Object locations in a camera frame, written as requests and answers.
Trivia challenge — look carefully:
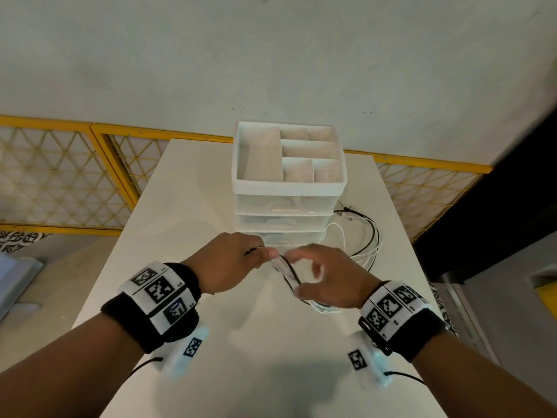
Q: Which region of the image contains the person's right hand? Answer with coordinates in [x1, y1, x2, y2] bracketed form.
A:
[283, 244, 384, 310]

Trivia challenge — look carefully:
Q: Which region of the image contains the person's left hand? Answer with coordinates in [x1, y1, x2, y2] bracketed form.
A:
[182, 232, 280, 296]

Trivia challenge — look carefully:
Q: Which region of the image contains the white charging cable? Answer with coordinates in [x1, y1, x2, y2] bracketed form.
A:
[269, 210, 382, 314]

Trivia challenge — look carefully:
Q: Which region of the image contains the black charging cable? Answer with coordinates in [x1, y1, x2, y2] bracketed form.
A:
[244, 206, 381, 308]

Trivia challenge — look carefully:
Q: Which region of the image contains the person's right forearm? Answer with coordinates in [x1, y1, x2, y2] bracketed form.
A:
[411, 320, 557, 418]

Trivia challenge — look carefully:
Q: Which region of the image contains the person's left forearm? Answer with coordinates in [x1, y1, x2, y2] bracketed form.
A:
[0, 296, 175, 418]

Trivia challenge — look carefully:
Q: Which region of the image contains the clear plastic drawer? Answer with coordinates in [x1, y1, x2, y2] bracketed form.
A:
[233, 193, 343, 216]
[235, 212, 335, 234]
[238, 230, 328, 256]

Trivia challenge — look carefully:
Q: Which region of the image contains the white drawer organizer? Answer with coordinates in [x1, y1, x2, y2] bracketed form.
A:
[231, 121, 348, 257]

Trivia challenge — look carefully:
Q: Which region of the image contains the black wristband with marker tags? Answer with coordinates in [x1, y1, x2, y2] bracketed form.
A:
[358, 280, 448, 363]
[101, 261, 202, 355]

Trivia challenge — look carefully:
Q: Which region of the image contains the yellow mesh fence panel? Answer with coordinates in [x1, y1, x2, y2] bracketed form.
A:
[343, 149, 493, 244]
[91, 123, 234, 201]
[0, 115, 136, 237]

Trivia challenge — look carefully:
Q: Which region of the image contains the dark cabinet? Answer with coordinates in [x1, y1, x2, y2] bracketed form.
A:
[413, 93, 557, 284]

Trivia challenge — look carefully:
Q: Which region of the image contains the yellow object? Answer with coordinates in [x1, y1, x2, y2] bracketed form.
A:
[534, 283, 557, 309]

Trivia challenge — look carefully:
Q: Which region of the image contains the black and white patterned rug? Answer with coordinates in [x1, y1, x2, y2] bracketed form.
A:
[0, 230, 50, 255]

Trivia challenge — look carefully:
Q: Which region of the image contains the grey flat panel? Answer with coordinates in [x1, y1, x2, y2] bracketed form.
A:
[0, 252, 45, 323]

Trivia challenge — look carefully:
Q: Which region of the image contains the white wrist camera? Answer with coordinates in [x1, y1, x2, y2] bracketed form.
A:
[152, 323, 210, 380]
[345, 330, 395, 389]

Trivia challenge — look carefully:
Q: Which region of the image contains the thin black camera cable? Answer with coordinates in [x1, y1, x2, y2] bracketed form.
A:
[128, 357, 164, 379]
[385, 371, 426, 385]

